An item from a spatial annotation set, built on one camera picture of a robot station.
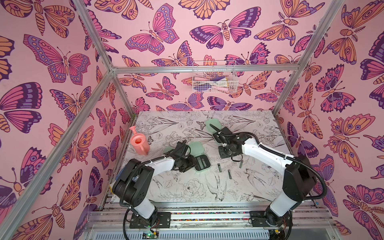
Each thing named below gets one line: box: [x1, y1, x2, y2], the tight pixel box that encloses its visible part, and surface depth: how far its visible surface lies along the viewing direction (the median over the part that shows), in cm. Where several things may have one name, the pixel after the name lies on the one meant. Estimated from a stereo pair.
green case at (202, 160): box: [189, 141, 211, 172], surface depth 97 cm
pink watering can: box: [129, 125, 150, 156], surface depth 92 cm
